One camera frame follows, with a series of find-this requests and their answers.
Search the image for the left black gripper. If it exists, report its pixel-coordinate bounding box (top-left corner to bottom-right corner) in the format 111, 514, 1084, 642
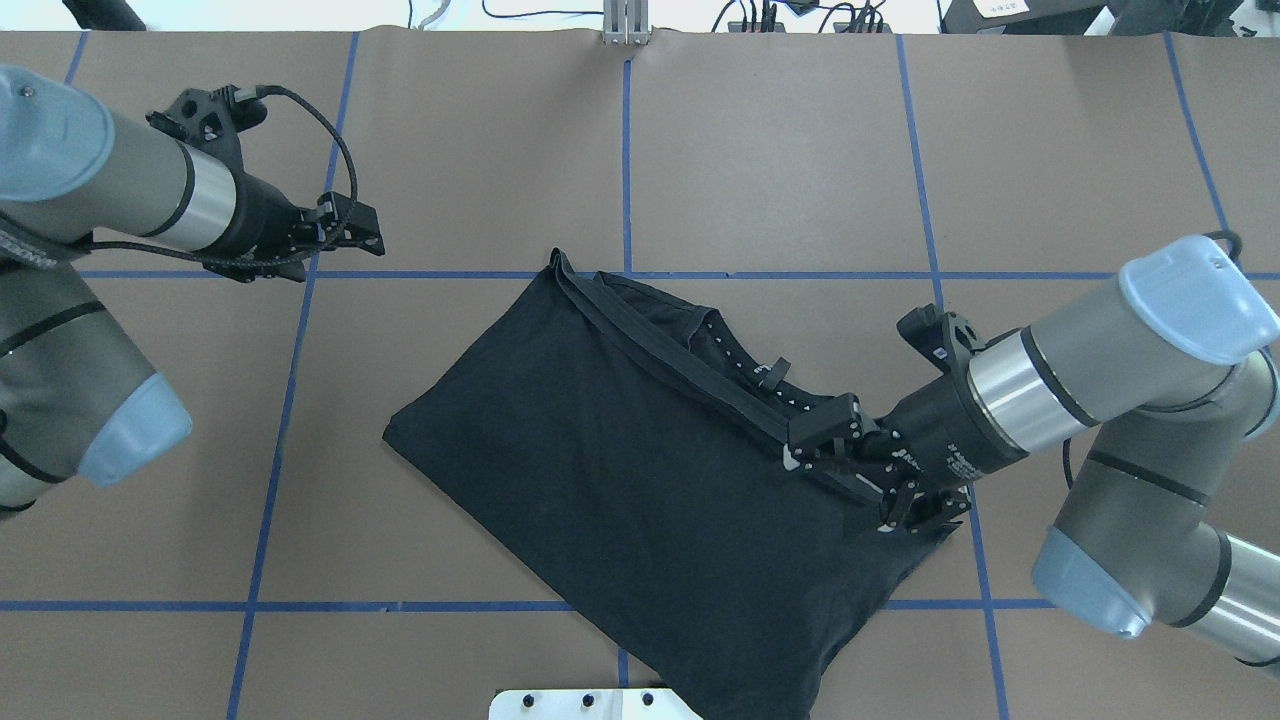
205, 170, 387, 283

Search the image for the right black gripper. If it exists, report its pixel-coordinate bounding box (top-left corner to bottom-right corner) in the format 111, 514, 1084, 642
785, 375, 1027, 536

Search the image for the black graphic t-shirt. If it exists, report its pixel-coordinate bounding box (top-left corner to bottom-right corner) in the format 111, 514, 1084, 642
383, 250, 956, 719

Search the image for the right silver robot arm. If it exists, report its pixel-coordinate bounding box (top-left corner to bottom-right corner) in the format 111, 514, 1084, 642
783, 231, 1277, 676

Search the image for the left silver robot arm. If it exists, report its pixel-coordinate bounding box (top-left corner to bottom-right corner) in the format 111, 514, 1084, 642
1, 64, 385, 519

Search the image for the aluminium frame post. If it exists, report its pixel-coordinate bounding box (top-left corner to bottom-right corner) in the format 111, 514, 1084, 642
602, 0, 652, 46

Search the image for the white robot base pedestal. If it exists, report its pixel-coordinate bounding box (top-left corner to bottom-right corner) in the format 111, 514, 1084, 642
488, 688, 700, 719

